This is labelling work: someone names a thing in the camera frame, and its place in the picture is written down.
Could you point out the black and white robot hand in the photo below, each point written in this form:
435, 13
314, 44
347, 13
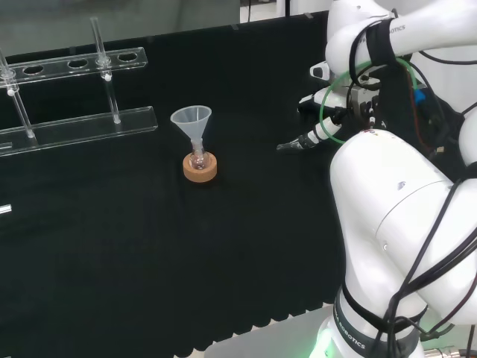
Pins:
324, 130

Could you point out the translucent plastic funnel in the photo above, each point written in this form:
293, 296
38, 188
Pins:
191, 119

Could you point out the clear acrylic funnel stand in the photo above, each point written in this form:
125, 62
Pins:
74, 128

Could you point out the small round-bottom glass flask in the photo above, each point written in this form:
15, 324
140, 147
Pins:
198, 159

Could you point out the black bench cloth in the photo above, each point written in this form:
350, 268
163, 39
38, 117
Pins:
130, 242

